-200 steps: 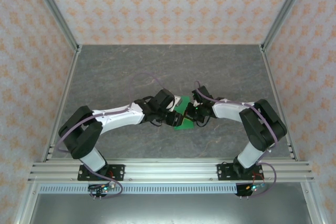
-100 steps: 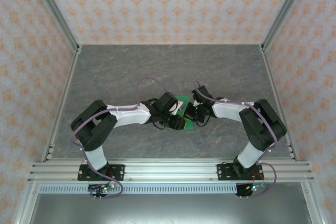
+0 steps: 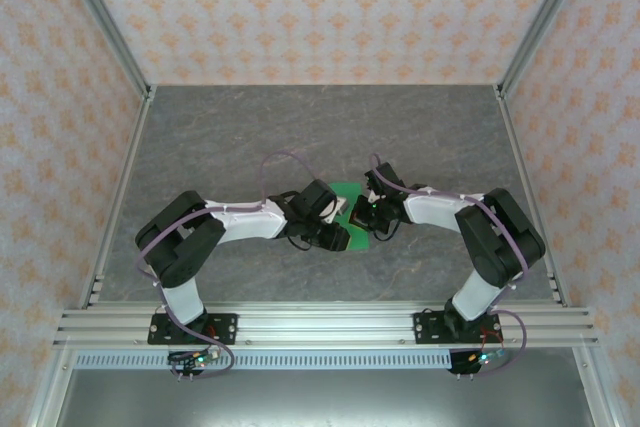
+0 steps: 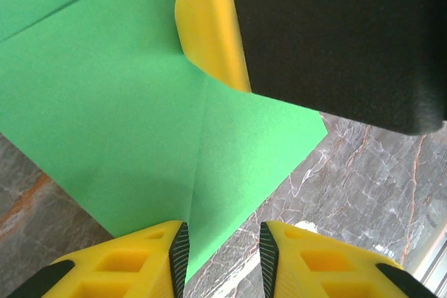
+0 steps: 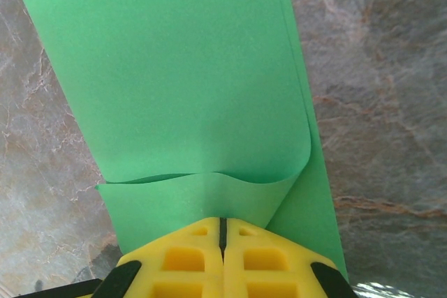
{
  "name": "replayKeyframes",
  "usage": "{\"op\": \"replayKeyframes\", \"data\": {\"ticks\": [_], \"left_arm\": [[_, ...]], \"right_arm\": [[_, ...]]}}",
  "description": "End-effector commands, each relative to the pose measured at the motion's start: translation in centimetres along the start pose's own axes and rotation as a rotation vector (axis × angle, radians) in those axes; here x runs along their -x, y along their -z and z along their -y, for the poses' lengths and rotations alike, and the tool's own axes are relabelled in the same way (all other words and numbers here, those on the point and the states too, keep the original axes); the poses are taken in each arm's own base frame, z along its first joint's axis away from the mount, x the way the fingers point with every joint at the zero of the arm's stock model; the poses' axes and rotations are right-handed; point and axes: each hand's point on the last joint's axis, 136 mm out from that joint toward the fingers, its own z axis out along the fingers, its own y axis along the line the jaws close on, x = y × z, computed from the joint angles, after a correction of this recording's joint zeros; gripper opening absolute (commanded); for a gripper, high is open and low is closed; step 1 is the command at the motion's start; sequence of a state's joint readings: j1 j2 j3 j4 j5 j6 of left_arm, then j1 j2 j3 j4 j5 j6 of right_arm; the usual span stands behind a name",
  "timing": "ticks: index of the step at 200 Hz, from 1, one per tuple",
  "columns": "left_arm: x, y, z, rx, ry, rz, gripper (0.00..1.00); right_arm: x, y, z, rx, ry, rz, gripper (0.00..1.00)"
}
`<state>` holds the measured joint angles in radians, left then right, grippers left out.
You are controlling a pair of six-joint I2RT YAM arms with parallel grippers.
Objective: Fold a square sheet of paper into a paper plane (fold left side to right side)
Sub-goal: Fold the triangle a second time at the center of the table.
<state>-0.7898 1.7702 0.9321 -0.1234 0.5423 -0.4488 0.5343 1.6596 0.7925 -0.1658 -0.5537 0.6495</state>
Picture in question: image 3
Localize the brushed metal sheet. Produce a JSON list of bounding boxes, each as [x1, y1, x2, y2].
[[54, 369, 596, 427]]

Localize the small circuit board with LEDs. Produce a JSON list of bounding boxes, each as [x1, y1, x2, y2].
[[464, 348, 505, 367], [167, 348, 222, 369]]

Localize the thin black right gripper cable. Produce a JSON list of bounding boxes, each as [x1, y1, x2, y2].
[[372, 219, 401, 243]]

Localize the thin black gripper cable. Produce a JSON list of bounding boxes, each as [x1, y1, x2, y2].
[[289, 231, 324, 254], [372, 219, 401, 243]]

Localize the thin black left gripper cable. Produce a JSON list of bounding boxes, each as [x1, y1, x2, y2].
[[289, 231, 324, 254]]

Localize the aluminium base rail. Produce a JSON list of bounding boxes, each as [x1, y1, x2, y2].
[[52, 300, 600, 348]]

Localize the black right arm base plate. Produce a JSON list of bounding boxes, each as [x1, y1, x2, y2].
[[413, 311, 501, 346]]

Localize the slotted grey cable duct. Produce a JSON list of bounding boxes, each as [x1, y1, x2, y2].
[[73, 351, 450, 372]]

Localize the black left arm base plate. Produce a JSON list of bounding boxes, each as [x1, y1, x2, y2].
[[147, 313, 239, 347]]

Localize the aluminium frame post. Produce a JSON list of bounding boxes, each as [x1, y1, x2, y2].
[[51, 0, 154, 101], [496, 0, 597, 101]]

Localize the aluminium frame bar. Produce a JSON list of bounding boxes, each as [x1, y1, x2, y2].
[[572, 346, 621, 427], [24, 346, 81, 427]]

